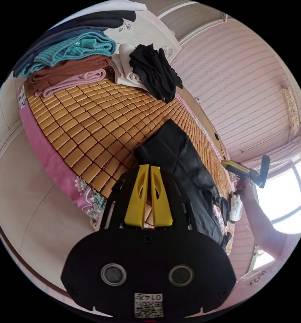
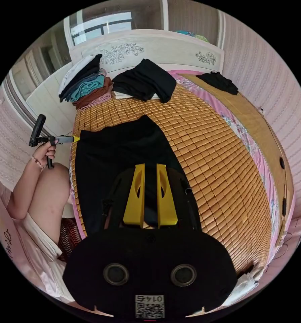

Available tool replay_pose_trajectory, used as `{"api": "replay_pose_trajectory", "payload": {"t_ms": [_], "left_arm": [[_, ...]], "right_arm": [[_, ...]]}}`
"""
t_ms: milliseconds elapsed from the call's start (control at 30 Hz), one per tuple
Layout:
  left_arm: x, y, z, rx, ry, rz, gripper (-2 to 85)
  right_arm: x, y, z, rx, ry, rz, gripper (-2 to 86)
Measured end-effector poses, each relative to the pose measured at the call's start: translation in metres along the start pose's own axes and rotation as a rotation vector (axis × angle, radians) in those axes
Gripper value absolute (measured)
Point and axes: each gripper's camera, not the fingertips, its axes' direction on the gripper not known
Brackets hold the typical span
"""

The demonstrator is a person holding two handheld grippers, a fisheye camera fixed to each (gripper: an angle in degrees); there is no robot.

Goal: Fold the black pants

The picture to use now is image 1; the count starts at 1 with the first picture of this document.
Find window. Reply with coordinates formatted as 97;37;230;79
251;154;301;271

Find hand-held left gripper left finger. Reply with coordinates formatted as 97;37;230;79
124;164;150;227

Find pile of clothes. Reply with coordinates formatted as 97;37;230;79
11;10;184;104

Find bed with woven mat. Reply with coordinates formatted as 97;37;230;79
16;74;257;255

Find pink curtain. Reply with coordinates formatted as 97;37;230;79
241;136;301;175

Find white cloth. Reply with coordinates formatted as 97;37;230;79
228;193;244;223

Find person's right forearm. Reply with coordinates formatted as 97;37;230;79
241;197;285;261

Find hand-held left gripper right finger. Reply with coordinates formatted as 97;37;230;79
150;165;173;227

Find black pants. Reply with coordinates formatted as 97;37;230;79
134;118;233;252

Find white pillow with floral print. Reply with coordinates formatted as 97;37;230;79
104;12;183;62

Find person's right hand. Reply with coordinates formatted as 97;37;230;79
234;177;257;203

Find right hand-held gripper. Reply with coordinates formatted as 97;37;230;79
221;159;261;189

